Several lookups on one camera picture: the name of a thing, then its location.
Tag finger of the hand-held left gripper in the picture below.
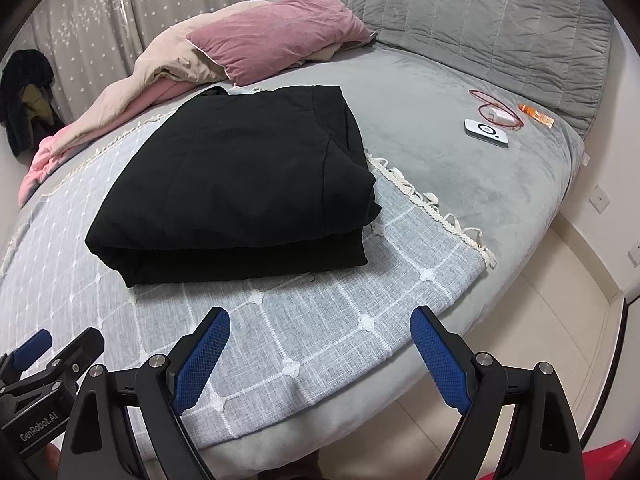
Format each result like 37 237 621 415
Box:
27 327 106 388
0 329 53 377

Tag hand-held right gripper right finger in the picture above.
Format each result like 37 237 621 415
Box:
410 306 586 480

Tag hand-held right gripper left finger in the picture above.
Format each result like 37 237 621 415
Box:
57 306 231 480

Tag black garment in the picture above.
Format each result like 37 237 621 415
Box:
85 85 382 288

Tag dark hanging clothes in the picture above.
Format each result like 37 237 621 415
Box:
0 49 66 157

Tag grey checked fringed blanket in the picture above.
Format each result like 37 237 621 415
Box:
0 85 498 451

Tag round bed with grey sheet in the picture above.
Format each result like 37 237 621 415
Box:
0 40 586 480

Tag pink blanket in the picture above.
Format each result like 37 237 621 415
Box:
17 80 201 207

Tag red plastic item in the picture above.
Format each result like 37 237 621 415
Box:
582 437 636 480

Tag white flat device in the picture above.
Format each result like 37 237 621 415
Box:
463 118 512 149

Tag orange tube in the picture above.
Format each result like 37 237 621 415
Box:
517 103 557 127

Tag beige duvet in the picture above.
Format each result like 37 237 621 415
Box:
50 1 361 156

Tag pink pillow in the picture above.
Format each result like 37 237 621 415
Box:
186 0 378 87

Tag grey quilted headboard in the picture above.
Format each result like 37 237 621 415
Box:
305 0 615 136

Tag red cable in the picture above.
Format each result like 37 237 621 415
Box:
469 89 526 130

